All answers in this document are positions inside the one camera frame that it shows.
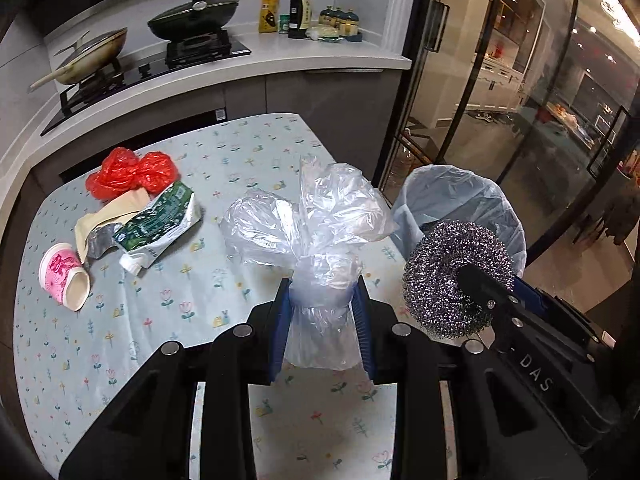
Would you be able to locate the steel wool scrubber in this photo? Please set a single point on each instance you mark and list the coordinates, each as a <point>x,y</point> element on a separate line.
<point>431,289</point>

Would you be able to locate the beige frying pan with lid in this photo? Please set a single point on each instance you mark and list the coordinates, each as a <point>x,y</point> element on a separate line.
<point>86,58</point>

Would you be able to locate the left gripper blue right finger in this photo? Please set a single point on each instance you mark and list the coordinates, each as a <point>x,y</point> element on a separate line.
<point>361,312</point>

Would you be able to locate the trash bin with plastic liner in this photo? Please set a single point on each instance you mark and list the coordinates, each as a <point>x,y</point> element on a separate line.
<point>436,193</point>

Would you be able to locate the clear plastic bag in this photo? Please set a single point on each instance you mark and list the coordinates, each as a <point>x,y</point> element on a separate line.
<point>316,239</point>

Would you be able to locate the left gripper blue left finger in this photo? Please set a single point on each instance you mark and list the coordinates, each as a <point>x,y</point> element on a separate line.
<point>280,322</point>

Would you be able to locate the dark soy sauce bottle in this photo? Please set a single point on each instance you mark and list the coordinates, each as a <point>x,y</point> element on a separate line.
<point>299,19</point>

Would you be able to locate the small green jar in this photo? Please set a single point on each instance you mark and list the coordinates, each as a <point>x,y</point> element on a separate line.
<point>284,24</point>

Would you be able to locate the pink white paper cup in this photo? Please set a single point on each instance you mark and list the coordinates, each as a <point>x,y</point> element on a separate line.
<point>63,277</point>

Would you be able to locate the black gas stove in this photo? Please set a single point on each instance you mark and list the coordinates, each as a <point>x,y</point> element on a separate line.
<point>116,77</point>

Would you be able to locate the yellow packet on counter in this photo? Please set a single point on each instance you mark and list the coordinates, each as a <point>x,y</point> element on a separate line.
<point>268,17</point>

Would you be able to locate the red plastic bag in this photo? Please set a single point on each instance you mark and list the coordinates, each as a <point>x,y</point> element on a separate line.
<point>123,171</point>

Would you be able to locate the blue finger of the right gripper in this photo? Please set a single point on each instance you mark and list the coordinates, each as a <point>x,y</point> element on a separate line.
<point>529,297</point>
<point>483,290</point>

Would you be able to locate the dark green foil packet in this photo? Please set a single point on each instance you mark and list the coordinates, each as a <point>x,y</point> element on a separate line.
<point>149,232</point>

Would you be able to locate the black wok with lid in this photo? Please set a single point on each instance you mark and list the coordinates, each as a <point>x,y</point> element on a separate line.
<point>191,19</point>

